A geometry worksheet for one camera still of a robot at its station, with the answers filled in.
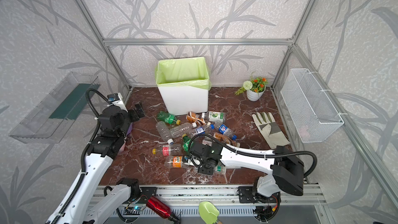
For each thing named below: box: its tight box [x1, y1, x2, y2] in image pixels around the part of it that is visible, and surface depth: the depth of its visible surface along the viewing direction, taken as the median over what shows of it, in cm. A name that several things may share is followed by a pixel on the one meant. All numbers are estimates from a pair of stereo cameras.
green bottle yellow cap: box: [157, 110, 181, 125], surface depth 101 cm
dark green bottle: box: [181, 133, 192, 154], surface depth 90 cm
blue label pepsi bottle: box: [209, 120, 238, 141], surface depth 94 cm
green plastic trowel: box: [199, 201, 223, 224], surface depth 71 cm
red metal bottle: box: [146, 196, 175, 220], surface depth 69 cm
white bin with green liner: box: [155, 57, 212, 117], surface depth 96 cm
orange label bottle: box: [164, 155, 187, 168], surface depth 82 cm
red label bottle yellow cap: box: [152, 143, 183, 157], surface depth 86 cm
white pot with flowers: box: [234, 76, 268, 102], surface depth 104 cm
